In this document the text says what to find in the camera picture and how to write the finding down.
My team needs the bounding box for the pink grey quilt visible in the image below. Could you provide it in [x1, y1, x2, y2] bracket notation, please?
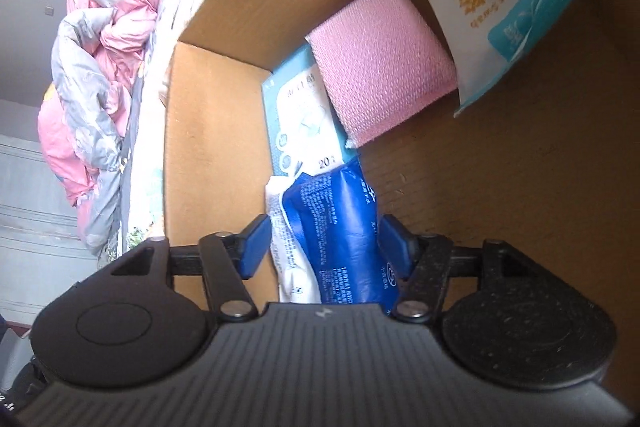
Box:
[37, 0, 174, 259]

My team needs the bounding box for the pink towel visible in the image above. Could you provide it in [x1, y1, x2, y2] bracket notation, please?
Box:
[305, 0, 460, 148]

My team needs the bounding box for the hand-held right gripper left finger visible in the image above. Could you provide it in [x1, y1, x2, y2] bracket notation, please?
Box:
[97, 213, 272, 323]

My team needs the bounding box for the large cardboard box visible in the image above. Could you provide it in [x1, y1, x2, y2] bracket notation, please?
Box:
[162, 0, 640, 308]

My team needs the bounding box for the dark blue white packet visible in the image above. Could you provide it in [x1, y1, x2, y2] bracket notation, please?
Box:
[264, 156, 402, 306]

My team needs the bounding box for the light blue mask box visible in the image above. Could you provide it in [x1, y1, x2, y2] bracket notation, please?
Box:
[261, 44, 357, 180]

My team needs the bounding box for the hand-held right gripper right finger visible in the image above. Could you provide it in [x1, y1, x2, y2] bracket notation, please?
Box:
[377, 213, 544, 324]

